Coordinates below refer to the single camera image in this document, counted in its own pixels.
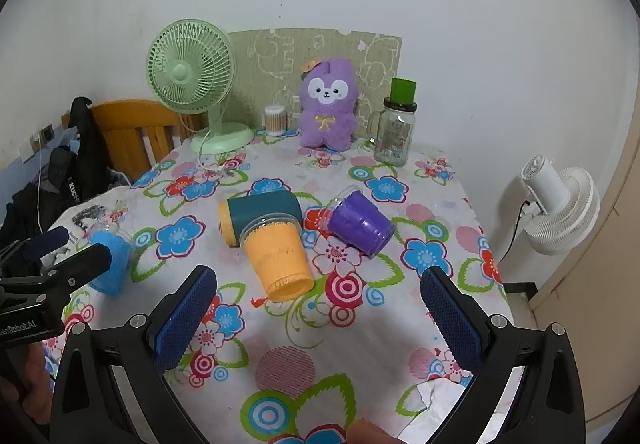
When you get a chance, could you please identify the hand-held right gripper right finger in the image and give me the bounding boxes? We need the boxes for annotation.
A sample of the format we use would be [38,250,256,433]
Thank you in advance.
[419,265,587,444]

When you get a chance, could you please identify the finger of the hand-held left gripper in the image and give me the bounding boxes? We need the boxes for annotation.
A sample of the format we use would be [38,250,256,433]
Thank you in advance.
[0,225,71,276]
[41,243,114,299]

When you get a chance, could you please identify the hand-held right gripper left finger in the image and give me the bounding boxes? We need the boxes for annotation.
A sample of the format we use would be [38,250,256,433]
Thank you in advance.
[48,265,218,444]

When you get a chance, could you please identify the blue cup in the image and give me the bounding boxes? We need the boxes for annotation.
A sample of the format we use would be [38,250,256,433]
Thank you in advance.
[87,223,136,297]

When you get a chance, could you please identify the orange cup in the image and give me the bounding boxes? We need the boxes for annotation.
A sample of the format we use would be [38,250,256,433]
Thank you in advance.
[240,216,316,303]

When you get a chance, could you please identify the purple cup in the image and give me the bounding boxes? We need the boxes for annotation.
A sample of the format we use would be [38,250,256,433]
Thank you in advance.
[326,185,397,259]

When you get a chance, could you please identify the person's left hand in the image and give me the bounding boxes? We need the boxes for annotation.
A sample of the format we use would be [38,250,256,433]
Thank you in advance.
[0,343,55,427]

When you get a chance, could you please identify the white printed cloth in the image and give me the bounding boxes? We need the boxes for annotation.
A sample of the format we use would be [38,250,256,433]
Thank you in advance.
[50,204,108,255]

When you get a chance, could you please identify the black bag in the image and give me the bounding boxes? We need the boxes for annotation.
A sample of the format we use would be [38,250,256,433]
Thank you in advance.
[0,96,133,247]

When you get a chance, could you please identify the floral tablecloth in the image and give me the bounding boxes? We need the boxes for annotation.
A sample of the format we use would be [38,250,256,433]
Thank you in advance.
[42,126,511,444]

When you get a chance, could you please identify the wooden chair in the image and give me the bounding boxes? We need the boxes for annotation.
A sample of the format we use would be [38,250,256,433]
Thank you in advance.
[62,99,197,185]

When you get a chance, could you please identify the teal and yellow lint remover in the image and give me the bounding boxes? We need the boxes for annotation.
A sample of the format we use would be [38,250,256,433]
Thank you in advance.
[217,190,303,250]

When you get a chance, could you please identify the white standing fan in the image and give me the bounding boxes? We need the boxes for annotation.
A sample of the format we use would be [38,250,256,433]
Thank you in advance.
[520,155,601,256]

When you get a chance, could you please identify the glass jar with green lid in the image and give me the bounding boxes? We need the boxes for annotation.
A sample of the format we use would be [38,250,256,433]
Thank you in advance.
[367,78,418,167]

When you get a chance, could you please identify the cotton swab jar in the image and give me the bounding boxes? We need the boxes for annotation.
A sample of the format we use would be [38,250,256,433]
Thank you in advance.
[264,105,288,137]

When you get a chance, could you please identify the green desk fan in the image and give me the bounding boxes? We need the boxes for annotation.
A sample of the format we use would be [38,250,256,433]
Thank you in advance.
[146,19,255,156]

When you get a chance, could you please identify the purple plush toy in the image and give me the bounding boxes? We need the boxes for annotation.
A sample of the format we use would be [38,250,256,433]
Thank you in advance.
[298,57,362,151]

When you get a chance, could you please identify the thin white charger cable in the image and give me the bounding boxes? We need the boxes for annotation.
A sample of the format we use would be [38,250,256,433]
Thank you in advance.
[31,135,47,231]

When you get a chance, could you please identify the black fan cable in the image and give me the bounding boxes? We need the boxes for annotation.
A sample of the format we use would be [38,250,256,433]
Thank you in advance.
[500,199,534,263]

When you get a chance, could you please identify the white fan cable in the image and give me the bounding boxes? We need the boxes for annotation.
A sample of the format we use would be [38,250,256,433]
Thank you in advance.
[197,144,242,182]

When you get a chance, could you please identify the green patterned wall mat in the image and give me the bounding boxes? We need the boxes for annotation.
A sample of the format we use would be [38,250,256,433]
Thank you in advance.
[227,27,403,136]

